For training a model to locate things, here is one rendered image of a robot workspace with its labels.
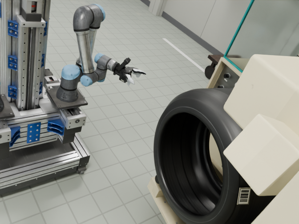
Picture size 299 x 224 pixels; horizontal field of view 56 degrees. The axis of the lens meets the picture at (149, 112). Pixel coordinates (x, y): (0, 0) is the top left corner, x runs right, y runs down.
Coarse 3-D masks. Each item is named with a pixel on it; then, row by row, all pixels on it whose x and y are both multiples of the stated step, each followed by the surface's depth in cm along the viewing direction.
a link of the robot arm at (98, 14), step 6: (90, 6) 173; (96, 6) 176; (96, 12) 174; (102, 12) 179; (96, 18) 175; (102, 18) 182; (90, 24) 176; (96, 24) 180; (90, 30) 182; (96, 30) 185; (90, 36) 185; (90, 42) 188; (78, 60) 197; (78, 66) 196
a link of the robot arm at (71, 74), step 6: (66, 66) 191; (72, 66) 192; (66, 72) 187; (72, 72) 187; (78, 72) 190; (66, 78) 188; (72, 78) 188; (78, 78) 193; (66, 84) 191; (72, 84) 192
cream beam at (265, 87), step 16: (256, 64) 57; (272, 64) 56; (288, 64) 59; (240, 80) 61; (256, 80) 58; (272, 80) 54; (288, 80) 52; (240, 96) 61; (256, 96) 58; (272, 96) 55; (288, 96) 52; (240, 112) 62; (256, 112) 58; (272, 112) 55; (288, 112) 52
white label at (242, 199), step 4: (240, 188) 91; (244, 188) 91; (248, 188) 91; (240, 192) 91; (244, 192) 92; (248, 192) 92; (240, 196) 92; (244, 196) 92; (248, 196) 92; (240, 200) 92; (244, 200) 92; (248, 200) 93
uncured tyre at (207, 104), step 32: (192, 96) 111; (224, 96) 105; (160, 128) 129; (192, 128) 148; (224, 128) 96; (160, 160) 133; (192, 160) 150; (224, 160) 96; (192, 192) 140; (224, 192) 97
